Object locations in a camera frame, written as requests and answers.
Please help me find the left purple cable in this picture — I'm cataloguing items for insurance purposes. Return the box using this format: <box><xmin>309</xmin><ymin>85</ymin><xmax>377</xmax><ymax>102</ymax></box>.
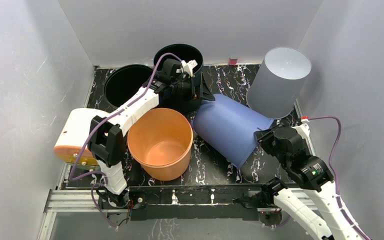
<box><xmin>68</xmin><ymin>52</ymin><xmax>183</xmax><ymax>229</ymax></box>

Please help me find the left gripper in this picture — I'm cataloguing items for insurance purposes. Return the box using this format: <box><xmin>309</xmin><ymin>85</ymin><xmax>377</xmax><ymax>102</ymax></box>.
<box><xmin>171</xmin><ymin>74</ymin><xmax>216</xmax><ymax>106</ymax></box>

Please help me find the orange bucket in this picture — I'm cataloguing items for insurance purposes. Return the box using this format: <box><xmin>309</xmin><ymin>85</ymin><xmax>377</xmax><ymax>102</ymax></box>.
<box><xmin>127</xmin><ymin>108</ymin><xmax>194</xmax><ymax>182</ymax></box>

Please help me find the purple cable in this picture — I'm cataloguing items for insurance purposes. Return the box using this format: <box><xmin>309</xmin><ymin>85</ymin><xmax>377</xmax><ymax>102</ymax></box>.
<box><xmin>68</xmin><ymin>52</ymin><xmax>183</xmax><ymax>229</ymax></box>
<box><xmin>278</xmin><ymin>115</ymin><xmax>373</xmax><ymax>240</ymax></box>

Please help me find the blue bucket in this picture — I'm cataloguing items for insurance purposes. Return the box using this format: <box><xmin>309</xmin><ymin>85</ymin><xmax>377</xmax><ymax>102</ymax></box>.
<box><xmin>192</xmin><ymin>93</ymin><xmax>274</xmax><ymax>169</ymax></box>

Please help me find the black bucket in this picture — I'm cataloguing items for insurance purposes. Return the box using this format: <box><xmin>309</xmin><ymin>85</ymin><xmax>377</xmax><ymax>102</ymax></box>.
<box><xmin>104</xmin><ymin>64</ymin><xmax>153</xmax><ymax>108</ymax></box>

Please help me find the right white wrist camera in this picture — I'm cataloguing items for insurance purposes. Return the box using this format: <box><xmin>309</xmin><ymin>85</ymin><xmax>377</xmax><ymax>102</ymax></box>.
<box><xmin>293</xmin><ymin>116</ymin><xmax>310</xmax><ymax>140</ymax></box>

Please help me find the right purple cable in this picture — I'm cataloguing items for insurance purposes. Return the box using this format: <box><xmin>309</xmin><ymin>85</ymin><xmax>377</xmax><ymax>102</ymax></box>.
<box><xmin>278</xmin><ymin>115</ymin><xmax>373</xmax><ymax>240</ymax></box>

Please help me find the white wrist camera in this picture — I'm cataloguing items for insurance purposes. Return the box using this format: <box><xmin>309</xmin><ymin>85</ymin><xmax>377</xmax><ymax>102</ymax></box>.
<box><xmin>293</xmin><ymin>116</ymin><xmax>310</xmax><ymax>140</ymax></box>
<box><xmin>181</xmin><ymin>60</ymin><xmax>198</xmax><ymax>77</ymax></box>

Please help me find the aluminium frame rail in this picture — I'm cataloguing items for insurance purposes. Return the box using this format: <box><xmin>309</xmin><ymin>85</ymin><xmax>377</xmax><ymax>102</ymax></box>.
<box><xmin>38</xmin><ymin>188</ymin><xmax>319</xmax><ymax>240</ymax></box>

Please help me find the dark navy bucket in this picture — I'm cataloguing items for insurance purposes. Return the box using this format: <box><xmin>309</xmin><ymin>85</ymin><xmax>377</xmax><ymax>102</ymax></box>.
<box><xmin>151</xmin><ymin>43</ymin><xmax>204</xmax><ymax>115</ymax></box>

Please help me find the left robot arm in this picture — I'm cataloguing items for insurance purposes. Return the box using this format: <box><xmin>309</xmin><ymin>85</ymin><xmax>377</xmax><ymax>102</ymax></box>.
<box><xmin>81</xmin><ymin>53</ymin><xmax>214</xmax><ymax>208</ymax></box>

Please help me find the white orange lying container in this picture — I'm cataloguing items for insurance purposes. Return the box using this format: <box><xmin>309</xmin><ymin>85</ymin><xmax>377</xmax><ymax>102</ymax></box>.
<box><xmin>53</xmin><ymin>108</ymin><xmax>108</xmax><ymax>164</ymax></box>

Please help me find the grey white bucket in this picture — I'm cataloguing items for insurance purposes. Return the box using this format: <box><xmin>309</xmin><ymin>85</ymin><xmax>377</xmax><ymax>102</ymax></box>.
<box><xmin>246</xmin><ymin>47</ymin><xmax>312</xmax><ymax>119</ymax></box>

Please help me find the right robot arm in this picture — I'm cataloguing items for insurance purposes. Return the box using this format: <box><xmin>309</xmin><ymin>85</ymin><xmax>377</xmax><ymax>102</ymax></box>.
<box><xmin>254</xmin><ymin>124</ymin><xmax>369</xmax><ymax>240</ymax></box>

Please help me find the small pink block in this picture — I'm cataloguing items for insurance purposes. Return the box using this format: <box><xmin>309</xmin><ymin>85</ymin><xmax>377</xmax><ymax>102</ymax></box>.
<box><xmin>228</xmin><ymin>57</ymin><xmax>238</xmax><ymax>66</ymax></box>

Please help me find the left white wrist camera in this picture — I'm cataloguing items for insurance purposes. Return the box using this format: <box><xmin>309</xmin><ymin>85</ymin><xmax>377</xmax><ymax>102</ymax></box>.
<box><xmin>181</xmin><ymin>60</ymin><xmax>198</xmax><ymax>77</ymax></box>

